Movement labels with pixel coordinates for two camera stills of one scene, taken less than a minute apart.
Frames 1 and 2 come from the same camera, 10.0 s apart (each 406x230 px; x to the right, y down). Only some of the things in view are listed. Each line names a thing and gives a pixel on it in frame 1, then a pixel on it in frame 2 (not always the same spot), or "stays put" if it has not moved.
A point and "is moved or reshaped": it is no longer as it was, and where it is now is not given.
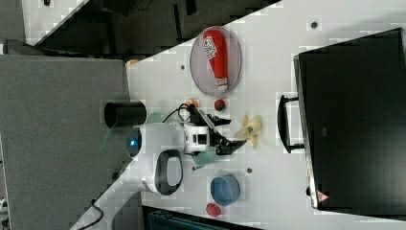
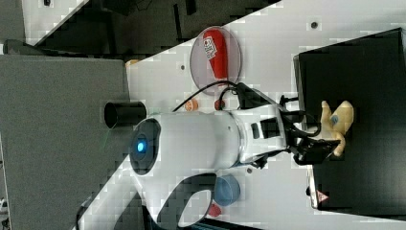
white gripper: [198, 138] → [261, 131]
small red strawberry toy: [219, 104] stays put
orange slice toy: [194, 102] stays put
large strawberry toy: [213, 210] stays put
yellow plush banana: [251, 128] is moved or reshaped
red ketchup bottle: [215, 49] stays put
